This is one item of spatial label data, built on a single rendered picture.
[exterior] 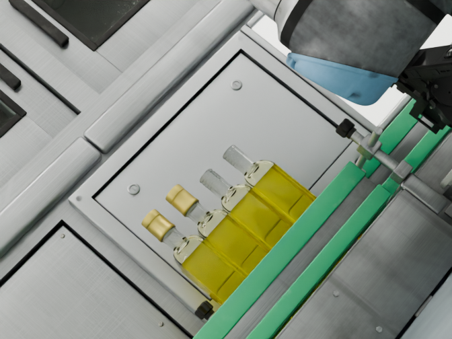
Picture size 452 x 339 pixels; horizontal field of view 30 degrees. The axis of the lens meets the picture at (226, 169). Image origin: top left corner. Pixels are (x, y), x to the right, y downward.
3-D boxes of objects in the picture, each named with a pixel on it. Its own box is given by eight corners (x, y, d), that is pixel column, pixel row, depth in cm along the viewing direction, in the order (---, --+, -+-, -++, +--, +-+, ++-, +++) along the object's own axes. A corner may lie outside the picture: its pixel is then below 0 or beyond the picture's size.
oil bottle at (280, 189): (358, 244, 139) (259, 163, 143) (365, 234, 134) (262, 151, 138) (337, 269, 137) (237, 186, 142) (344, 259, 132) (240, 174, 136)
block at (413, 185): (433, 218, 132) (397, 190, 133) (452, 198, 123) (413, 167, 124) (420, 234, 131) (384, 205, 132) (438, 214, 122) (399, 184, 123)
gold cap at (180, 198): (198, 204, 139) (179, 187, 139) (199, 197, 135) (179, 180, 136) (184, 220, 137) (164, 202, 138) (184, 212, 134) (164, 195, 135)
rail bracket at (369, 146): (394, 194, 135) (333, 145, 137) (424, 153, 119) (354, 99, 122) (383, 207, 134) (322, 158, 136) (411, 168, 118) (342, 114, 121)
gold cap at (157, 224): (157, 244, 133) (137, 226, 134) (166, 241, 137) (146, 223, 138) (170, 227, 133) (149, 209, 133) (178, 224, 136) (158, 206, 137)
